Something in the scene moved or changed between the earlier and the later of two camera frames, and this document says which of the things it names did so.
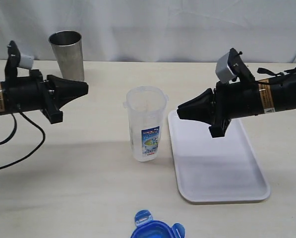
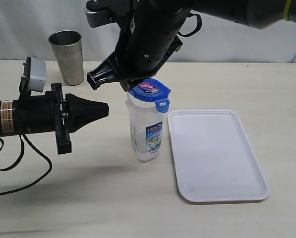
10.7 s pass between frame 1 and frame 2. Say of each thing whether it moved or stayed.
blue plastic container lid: moved
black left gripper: moved
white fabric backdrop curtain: stayed
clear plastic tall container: stayed
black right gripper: moved
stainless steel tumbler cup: stayed
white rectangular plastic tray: stayed
